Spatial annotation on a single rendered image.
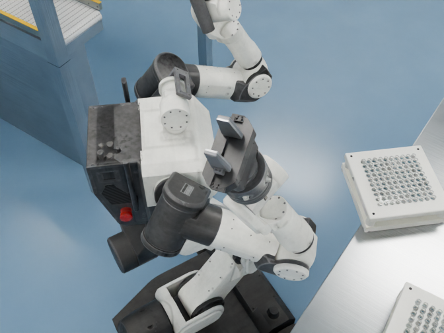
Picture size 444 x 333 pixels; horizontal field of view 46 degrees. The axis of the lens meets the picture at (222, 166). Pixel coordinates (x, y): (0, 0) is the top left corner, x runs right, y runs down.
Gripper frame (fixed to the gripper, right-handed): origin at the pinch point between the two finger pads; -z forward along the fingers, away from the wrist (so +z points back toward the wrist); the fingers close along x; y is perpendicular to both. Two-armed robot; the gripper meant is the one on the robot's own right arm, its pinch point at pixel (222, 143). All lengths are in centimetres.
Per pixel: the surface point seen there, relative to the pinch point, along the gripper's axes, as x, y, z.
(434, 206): 24, 33, 85
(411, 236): 15, 30, 88
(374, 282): -2, 23, 80
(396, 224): 16, 25, 85
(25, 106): 40, -166, 138
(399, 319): -10, 31, 70
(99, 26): 71, -113, 101
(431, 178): 33, 31, 88
